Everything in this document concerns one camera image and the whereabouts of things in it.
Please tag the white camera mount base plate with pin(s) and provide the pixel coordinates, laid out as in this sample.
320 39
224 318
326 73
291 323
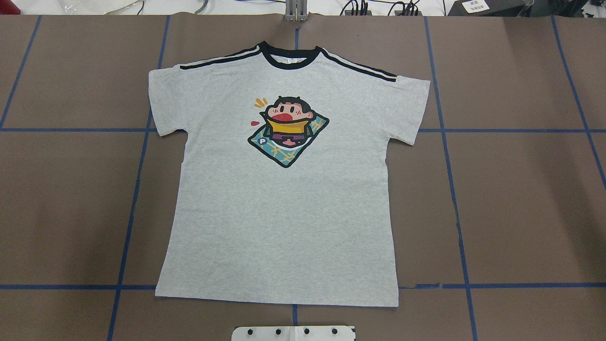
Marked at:
294 333

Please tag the grey cartoon print t-shirt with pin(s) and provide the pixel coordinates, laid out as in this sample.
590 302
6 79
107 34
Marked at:
283 189

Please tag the grey aluminium frame post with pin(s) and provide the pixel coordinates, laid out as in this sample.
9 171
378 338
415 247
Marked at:
296 10

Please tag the black box with label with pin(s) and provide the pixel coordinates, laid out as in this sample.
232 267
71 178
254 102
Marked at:
487 8

